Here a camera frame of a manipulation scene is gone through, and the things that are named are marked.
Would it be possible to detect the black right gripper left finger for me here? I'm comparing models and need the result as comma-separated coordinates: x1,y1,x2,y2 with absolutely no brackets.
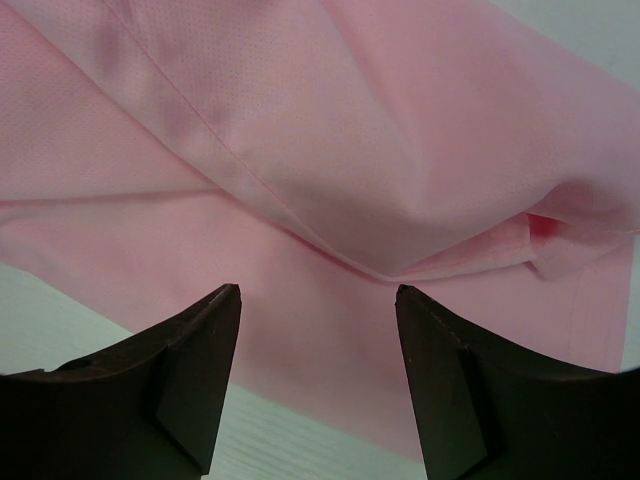
1,284,241,479

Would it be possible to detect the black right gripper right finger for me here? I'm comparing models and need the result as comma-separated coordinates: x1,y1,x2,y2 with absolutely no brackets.
395,285,639,480

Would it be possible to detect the pink t shirt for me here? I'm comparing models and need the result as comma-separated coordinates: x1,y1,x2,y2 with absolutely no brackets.
1,1,639,457

